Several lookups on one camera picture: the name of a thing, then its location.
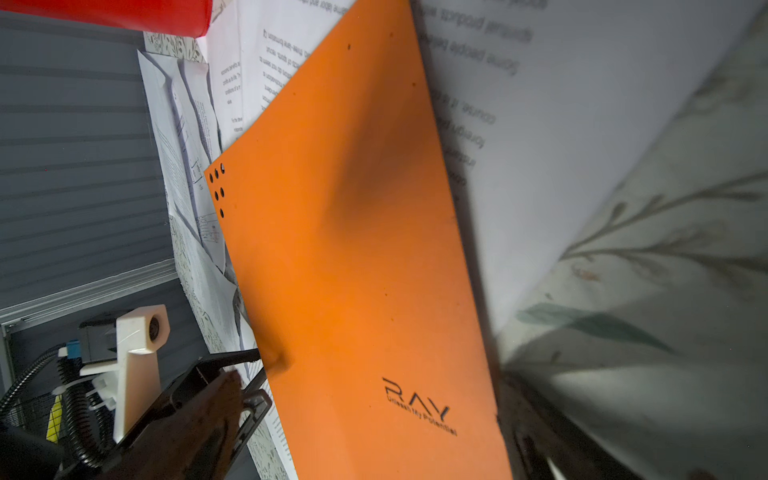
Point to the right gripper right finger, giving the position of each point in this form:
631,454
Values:
539,437

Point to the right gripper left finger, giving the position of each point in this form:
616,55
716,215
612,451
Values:
197,428

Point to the orange folder black inside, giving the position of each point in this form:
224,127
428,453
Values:
337,213

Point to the printed paper sheet front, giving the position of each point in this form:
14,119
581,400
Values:
544,106

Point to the printed paper sheet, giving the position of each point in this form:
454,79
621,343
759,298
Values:
544,106
254,48

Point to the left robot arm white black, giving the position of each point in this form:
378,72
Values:
87,425

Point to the yellow marker in basket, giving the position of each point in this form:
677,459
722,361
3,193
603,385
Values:
53,429

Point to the diagram paper sheet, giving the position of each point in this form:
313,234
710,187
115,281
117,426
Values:
186,134

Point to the red pen cup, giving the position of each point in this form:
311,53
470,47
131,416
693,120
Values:
189,18

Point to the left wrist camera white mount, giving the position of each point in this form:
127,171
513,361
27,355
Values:
120,356

